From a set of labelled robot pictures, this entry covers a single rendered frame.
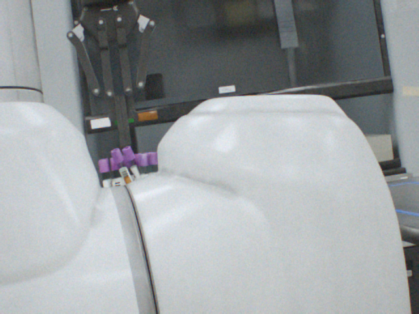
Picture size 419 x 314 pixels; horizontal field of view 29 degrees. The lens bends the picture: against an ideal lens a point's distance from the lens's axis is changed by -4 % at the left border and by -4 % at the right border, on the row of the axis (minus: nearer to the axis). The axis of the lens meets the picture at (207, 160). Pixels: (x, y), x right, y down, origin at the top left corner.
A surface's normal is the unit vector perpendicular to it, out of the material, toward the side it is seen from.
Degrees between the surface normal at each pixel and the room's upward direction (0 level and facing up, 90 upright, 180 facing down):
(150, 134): 90
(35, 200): 73
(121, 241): 49
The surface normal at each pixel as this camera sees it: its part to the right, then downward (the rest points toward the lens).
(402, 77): 0.09, 0.04
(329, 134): 0.43, -0.49
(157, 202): -0.33, -0.69
